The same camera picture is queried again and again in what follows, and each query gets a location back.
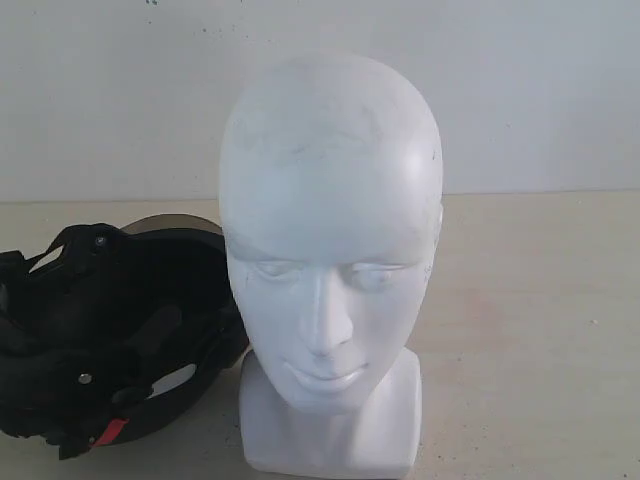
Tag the black helmet with tinted visor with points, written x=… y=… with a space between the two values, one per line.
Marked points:
x=111 y=333

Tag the white mannequin head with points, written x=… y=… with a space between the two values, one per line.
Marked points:
x=331 y=203

